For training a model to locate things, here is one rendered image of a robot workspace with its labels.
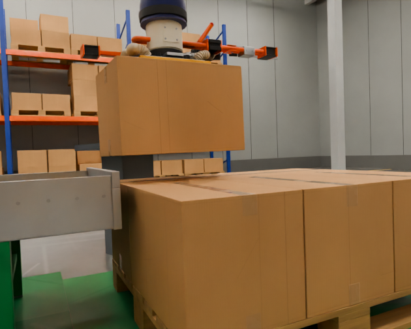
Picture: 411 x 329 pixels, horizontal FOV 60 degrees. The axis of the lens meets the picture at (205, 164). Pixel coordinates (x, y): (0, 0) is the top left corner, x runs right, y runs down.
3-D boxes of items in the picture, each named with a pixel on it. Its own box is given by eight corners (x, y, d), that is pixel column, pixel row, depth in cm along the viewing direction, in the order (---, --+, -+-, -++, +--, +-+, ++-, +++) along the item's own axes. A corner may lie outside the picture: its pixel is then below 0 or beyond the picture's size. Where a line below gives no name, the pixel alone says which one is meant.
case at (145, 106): (121, 155, 144) (116, 55, 142) (100, 156, 179) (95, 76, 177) (244, 149, 172) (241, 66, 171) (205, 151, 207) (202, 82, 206)
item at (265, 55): (265, 55, 192) (265, 46, 192) (257, 58, 199) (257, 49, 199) (278, 56, 196) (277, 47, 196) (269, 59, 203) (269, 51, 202)
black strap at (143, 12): (147, 10, 155) (147, 0, 155) (133, 27, 176) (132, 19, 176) (195, 17, 165) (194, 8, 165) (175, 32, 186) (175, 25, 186)
